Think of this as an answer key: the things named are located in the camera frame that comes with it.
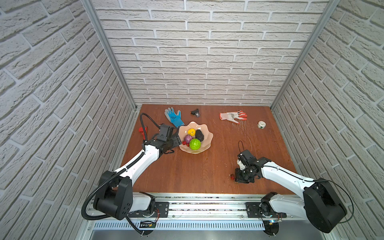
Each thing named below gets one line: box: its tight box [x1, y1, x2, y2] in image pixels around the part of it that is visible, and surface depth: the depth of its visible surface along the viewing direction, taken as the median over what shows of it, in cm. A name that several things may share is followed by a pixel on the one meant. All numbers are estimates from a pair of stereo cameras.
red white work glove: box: [219, 110, 248, 124], surface depth 116 cm
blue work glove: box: [164, 107, 185, 128], surface depth 115 cm
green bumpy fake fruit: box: [189, 138, 202, 150], surface depth 92 cm
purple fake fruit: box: [184, 134, 193, 144], surface depth 97 cm
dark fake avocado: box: [195, 129, 204, 142], surface depth 99 cm
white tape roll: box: [257, 121, 267, 129], surface depth 109 cm
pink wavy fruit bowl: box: [178, 121, 214, 154], surface depth 99 cm
